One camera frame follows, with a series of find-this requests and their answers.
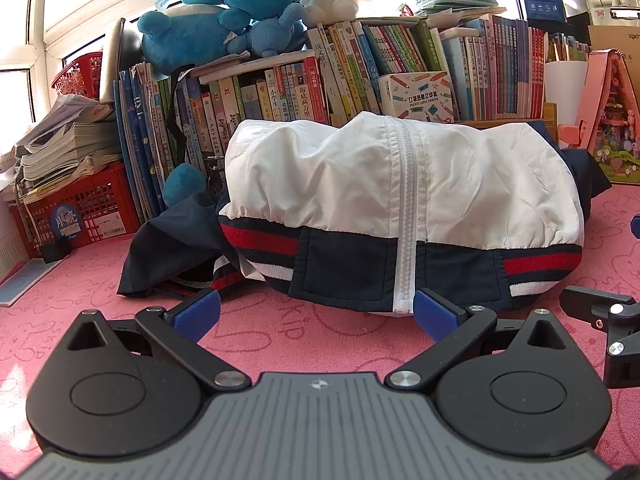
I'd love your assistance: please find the middle row of books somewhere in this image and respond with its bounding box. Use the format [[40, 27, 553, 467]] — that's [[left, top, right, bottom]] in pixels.
[[168, 50, 331, 174]]

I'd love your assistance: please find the red plastic crate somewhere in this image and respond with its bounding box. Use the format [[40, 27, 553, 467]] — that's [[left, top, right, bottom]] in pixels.
[[9, 162, 140, 258]]

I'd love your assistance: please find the white navy zip jacket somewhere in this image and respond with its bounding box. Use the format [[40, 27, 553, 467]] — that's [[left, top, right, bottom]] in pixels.
[[118, 113, 610, 315]]

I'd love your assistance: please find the wooden drawer shelf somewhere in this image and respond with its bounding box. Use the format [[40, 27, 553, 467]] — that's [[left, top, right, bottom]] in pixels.
[[451, 102, 559, 143]]

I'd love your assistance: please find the white paper cup holder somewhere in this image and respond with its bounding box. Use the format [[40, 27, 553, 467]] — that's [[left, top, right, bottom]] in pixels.
[[544, 61, 587, 125]]

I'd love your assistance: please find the small black box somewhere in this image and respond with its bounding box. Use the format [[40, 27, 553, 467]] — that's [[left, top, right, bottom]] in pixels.
[[39, 237, 73, 263]]

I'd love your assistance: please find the row of blue thin books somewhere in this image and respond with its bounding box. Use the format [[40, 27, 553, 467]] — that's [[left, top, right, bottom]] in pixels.
[[112, 62, 176, 221]]

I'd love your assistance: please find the pink triangular toy house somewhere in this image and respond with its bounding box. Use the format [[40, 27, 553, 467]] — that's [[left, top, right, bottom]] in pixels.
[[558, 49, 639, 185]]

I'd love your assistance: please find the light blue notebook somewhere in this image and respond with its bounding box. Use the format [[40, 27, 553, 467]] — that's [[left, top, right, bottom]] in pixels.
[[0, 258, 61, 308]]

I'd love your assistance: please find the stack of paper booklets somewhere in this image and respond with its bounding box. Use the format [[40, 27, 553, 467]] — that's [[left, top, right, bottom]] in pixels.
[[14, 94, 122, 204]]

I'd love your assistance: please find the cardboard box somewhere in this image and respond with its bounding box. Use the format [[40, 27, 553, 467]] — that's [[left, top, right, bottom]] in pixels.
[[589, 25, 640, 96]]

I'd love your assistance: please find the red basket on top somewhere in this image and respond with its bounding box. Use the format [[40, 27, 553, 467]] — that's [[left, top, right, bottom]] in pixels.
[[51, 51, 103, 100]]

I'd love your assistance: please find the white colourful card box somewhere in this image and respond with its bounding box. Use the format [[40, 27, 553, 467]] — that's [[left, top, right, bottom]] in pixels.
[[378, 72, 454, 124]]

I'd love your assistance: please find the right shelf row of books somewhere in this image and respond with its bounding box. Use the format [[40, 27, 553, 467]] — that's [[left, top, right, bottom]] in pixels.
[[307, 14, 548, 126]]

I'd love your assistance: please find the large blue plush toy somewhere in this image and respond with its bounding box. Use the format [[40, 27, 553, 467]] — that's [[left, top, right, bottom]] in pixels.
[[137, 0, 304, 205]]

